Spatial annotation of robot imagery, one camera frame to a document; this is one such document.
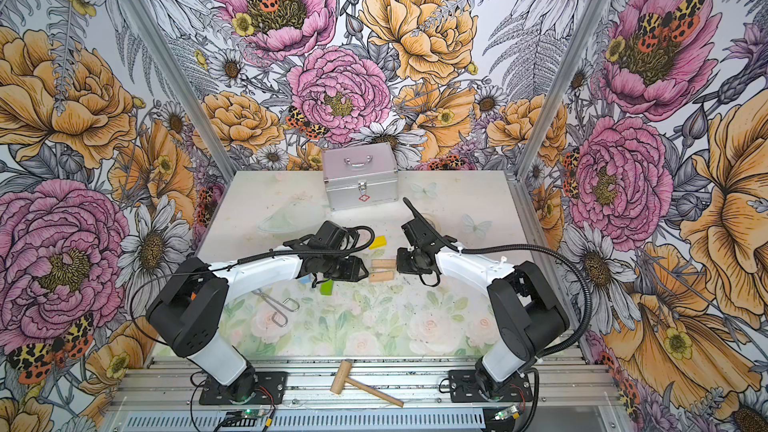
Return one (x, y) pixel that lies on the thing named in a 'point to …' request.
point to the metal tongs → (279, 318)
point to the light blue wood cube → (307, 279)
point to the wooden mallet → (341, 378)
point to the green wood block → (326, 288)
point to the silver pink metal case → (360, 175)
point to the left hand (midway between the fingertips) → (358, 281)
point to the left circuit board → (254, 413)
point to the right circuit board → (510, 412)
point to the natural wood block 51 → (384, 263)
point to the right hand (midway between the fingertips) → (402, 273)
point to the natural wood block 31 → (381, 276)
